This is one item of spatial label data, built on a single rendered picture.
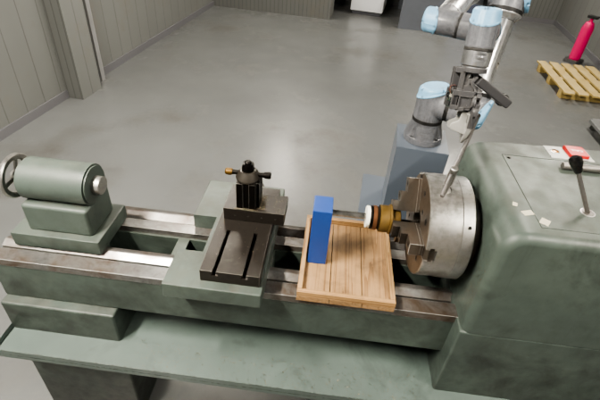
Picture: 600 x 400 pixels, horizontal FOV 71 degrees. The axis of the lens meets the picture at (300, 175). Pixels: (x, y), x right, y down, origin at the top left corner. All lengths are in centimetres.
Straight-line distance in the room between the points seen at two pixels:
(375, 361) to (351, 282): 37
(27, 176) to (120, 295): 48
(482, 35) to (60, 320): 161
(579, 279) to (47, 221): 156
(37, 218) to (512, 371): 160
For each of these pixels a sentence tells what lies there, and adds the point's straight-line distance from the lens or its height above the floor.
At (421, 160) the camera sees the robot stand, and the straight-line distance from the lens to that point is 171.
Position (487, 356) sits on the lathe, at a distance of 153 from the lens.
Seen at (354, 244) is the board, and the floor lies 89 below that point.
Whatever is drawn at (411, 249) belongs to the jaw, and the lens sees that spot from 125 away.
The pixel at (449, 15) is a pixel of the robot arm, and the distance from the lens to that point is 136.
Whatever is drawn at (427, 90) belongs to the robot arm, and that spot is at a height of 132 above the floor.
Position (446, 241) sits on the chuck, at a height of 114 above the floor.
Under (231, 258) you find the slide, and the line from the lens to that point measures 132.
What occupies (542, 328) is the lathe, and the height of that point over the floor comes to 93.
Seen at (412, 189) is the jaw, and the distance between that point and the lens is 133.
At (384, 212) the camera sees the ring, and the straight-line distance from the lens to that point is 130.
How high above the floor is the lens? 193
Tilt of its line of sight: 35 degrees down
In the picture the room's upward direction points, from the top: 5 degrees clockwise
